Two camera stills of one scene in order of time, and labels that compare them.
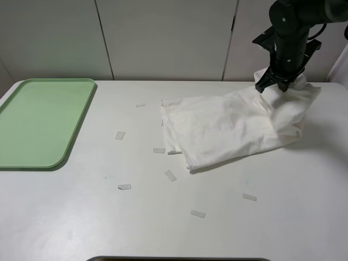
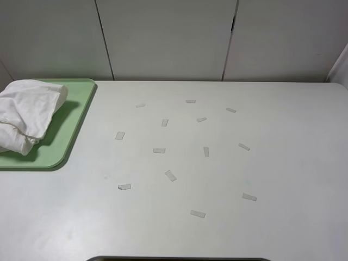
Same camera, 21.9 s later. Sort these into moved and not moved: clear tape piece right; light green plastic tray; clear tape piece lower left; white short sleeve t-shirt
Moved: white short sleeve t-shirt
Not moved: light green plastic tray; clear tape piece right; clear tape piece lower left
